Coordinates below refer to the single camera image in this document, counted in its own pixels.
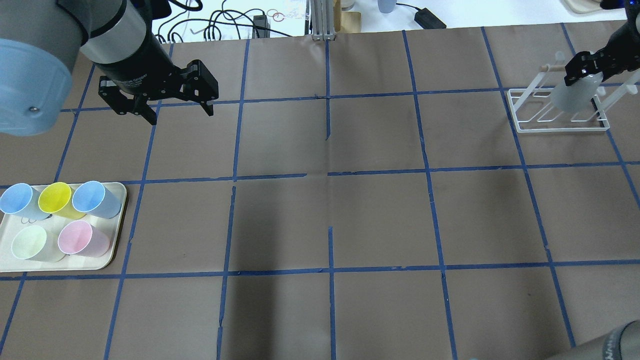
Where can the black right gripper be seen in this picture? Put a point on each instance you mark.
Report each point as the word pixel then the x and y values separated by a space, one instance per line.
pixel 623 42

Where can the beige plastic tray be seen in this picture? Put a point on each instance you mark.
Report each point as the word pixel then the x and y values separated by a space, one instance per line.
pixel 12 224

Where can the yellow cup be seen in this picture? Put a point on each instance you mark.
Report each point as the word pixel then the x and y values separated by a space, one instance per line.
pixel 57 199

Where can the light blue cup on desk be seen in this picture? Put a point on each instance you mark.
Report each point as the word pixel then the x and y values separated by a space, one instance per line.
pixel 386 6

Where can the wooden mug tree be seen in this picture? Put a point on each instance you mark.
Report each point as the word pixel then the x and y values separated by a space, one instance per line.
pixel 346 21

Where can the white wire cup rack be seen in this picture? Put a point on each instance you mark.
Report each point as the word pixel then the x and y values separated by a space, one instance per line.
pixel 532 112

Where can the blue cup at tray end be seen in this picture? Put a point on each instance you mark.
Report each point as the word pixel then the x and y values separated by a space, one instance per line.
pixel 22 200

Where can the black power adapter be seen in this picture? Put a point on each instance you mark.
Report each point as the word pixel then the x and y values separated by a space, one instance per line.
pixel 428 20

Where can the grey-white ikea cup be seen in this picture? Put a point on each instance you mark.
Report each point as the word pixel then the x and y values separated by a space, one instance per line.
pixel 574 98

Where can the cream cup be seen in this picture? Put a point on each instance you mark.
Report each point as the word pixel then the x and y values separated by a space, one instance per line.
pixel 36 243

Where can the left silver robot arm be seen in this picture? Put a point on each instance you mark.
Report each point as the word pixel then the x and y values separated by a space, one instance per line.
pixel 40 41

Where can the pink cup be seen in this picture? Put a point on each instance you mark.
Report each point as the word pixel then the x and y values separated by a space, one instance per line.
pixel 80 238

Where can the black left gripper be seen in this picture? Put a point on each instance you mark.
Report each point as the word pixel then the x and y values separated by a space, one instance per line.
pixel 141 62

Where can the blue cup near front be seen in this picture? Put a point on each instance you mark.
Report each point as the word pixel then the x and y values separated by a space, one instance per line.
pixel 95 199

